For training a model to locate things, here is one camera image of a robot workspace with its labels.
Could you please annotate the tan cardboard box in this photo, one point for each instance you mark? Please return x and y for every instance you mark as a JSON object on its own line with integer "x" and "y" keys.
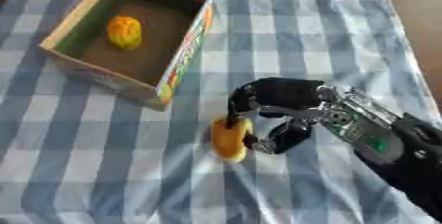
{"x": 132, "y": 37}

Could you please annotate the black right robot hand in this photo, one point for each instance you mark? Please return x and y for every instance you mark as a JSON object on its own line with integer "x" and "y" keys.
{"x": 285, "y": 93}

